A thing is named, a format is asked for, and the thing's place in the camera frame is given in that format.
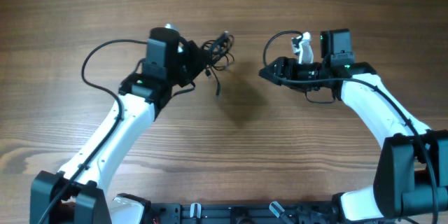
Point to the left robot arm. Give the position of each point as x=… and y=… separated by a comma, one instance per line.
x=77, y=192

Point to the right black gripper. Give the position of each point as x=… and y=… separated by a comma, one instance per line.
x=283, y=63

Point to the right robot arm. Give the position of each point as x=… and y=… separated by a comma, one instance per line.
x=411, y=175

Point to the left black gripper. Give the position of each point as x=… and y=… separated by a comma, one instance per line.
x=200, y=57

